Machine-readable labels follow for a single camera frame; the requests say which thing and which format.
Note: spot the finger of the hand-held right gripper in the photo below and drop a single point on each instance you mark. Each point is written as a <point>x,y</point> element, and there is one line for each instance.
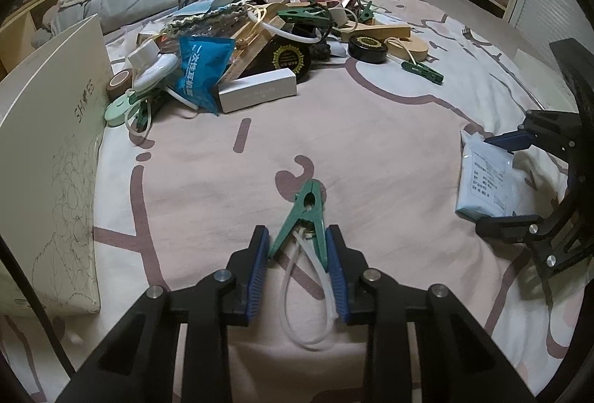
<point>510,227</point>
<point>510,139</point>

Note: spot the brown bandage roll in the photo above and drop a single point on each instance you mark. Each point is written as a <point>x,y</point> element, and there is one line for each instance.
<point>113,87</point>

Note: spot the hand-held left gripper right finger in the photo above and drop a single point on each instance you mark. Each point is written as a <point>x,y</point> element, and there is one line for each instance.
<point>335,277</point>

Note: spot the white paper packet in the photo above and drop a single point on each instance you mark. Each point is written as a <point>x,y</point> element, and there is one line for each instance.
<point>485,180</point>

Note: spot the black round tin gold print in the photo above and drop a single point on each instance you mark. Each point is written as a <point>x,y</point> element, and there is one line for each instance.
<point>369,50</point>
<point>287,59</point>

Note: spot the brown wooden box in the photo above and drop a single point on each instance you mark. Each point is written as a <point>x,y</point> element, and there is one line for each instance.
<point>250,55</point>

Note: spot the thin metal rod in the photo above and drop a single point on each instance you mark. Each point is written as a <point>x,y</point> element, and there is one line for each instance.
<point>465,32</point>

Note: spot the green clothespin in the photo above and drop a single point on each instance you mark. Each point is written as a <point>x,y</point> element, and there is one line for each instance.
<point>301,15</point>
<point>366,13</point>
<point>146,115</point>
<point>304,203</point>
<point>424,72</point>

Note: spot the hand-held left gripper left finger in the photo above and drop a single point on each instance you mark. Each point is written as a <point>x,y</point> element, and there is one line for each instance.
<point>257,273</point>

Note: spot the blue packet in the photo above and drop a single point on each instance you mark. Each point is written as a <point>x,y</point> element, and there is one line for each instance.
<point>202,69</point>

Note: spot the pale green round case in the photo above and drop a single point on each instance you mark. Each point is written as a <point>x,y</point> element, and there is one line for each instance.
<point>118,110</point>

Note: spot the wooden stand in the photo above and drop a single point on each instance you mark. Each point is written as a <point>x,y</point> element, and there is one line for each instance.
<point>380,32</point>

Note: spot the white rectangular box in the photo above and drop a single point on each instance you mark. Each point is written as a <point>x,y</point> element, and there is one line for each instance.
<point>257,90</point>

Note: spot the white cardboard box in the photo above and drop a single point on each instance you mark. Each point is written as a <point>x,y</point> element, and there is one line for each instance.
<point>51,129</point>

